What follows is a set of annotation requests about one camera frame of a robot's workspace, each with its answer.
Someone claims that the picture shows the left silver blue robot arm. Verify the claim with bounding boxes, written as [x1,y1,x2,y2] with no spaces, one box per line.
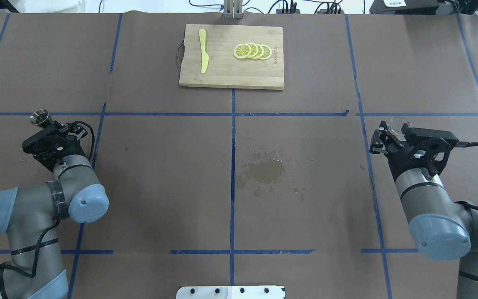
[0,121,110,299]

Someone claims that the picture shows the wooden cutting board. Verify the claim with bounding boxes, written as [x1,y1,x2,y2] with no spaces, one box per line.
[179,23,285,90]

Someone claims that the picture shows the yellow plastic knife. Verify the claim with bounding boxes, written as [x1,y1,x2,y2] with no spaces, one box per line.
[198,28,210,74]

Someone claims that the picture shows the aluminium frame post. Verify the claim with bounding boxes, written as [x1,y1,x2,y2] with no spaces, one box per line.
[222,0,244,19]

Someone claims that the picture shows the steel jigger measuring cup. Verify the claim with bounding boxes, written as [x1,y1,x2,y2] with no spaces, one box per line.
[29,109,53,128]

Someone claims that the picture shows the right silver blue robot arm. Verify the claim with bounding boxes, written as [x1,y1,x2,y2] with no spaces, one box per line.
[369,121,478,299]

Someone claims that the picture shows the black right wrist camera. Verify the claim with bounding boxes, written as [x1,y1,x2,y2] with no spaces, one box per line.
[402,125,459,177]

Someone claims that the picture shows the clear glass cup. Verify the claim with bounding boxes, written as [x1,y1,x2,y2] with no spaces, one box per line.
[387,116,412,141]

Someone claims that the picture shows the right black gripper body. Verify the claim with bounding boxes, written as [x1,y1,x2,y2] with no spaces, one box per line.
[386,138,439,182]

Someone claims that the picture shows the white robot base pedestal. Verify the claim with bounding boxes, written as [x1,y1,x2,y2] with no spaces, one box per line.
[176,285,286,299]

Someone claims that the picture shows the lemon slice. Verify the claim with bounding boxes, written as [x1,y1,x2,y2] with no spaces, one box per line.
[259,45,273,61]
[253,44,264,59]
[247,42,261,59]
[233,43,252,59]

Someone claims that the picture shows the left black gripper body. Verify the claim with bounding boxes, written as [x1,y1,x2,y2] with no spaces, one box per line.
[22,123,90,172]

